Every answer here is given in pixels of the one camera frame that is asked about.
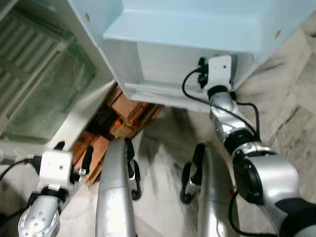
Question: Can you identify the grey fridge body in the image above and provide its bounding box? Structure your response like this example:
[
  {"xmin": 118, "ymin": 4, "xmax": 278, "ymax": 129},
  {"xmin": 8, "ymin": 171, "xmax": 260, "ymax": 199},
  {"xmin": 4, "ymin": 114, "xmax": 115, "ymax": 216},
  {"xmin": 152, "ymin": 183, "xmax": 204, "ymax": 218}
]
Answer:
[{"xmin": 0, "ymin": 0, "xmax": 119, "ymax": 166}]

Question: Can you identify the glass fridge shelf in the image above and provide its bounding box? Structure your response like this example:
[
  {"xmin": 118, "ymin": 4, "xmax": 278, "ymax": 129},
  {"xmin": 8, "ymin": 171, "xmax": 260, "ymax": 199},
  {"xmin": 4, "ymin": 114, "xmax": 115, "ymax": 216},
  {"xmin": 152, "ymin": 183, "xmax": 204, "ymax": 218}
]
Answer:
[{"xmin": 0, "ymin": 10, "xmax": 98, "ymax": 140}]

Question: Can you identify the silver left robot leg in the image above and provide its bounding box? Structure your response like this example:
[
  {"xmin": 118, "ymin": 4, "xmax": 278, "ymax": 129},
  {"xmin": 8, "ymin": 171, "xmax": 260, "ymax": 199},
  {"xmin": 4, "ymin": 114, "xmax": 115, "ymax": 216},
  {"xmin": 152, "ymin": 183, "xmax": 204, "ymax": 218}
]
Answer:
[{"xmin": 95, "ymin": 137, "xmax": 143, "ymax": 237}]

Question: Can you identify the red brick pile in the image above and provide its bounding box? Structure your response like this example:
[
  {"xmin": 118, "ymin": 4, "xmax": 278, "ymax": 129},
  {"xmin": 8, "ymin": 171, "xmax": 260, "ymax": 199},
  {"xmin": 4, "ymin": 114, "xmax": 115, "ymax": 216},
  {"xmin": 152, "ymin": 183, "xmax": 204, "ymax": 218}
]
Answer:
[{"xmin": 71, "ymin": 84, "xmax": 163, "ymax": 186}]

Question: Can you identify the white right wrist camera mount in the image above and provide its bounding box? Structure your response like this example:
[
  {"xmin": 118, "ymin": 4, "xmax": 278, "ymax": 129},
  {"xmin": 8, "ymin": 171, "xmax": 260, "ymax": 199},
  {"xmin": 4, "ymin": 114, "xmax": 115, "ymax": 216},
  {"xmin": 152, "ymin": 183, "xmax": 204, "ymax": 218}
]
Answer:
[{"xmin": 207, "ymin": 55, "xmax": 233, "ymax": 89}]

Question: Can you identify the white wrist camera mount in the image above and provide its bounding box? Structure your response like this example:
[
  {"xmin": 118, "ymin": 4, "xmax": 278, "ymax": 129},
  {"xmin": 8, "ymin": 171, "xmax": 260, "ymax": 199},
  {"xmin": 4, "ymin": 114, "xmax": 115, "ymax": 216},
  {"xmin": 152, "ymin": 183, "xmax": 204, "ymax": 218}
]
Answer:
[
  {"xmin": 39, "ymin": 150, "xmax": 75, "ymax": 191},
  {"xmin": 207, "ymin": 55, "xmax": 233, "ymax": 89}
]

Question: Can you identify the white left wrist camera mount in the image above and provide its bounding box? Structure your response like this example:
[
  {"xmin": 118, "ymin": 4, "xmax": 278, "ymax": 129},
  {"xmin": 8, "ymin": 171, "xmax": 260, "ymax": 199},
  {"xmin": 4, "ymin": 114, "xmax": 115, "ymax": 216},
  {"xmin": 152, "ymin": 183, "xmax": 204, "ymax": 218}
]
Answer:
[{"xmin": 39, "ymin": 150, "xmax": 75, "ymax": 191}]

